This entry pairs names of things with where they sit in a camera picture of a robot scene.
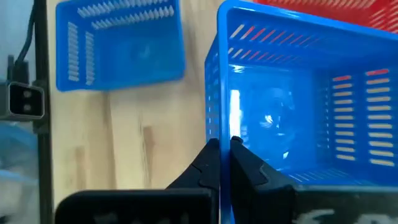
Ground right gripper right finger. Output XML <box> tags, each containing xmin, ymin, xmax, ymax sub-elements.
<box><xmin>229</xmin><ymin>136</ymin><xmax>398</xmax><ymax>224</ymax></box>

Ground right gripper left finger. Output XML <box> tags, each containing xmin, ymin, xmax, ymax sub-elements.
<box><xmin>55</xmin><ymin>138</ymin><xmax>221</xmax><ymax>224</ymax></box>

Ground blue plastic slotted basket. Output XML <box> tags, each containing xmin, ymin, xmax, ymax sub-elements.
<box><xmin>55</xmin><ymin>0</ymin><xmax>187</xmax><ymax>93</ymax></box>
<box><xmin>204</xmin><ymin>0</ymin><xmax>398</xmax><ymax>224</ymax></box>

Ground red plastic slotted basket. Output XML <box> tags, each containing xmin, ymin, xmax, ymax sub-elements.
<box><xmin>253</xmin><ymin>0</ymin><xmax>398</xmax><ymax>34</ymax></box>

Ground grey table-level camera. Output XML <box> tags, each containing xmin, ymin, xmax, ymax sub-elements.
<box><xmin>0</xmin><ymin>80</ymin><xmax>46</xmax><ymax>121</ymax></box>

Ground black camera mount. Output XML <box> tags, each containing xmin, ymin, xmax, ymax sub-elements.
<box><xmin>6</xmin><ymin>54</ymin><xmax>31</xmax><ymax>84</ymax></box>

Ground black aluminium table frame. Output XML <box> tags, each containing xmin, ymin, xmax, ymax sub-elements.
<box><xmin>32</xmin><ymin>0</ymin><xmax>54</xmax><ymax>224</ymax></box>

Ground black camera cable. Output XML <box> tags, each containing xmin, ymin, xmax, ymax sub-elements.
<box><xmin>14</xmin><ymin>4</ymin><xmax>35</xmax><ymax>65</ymax></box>

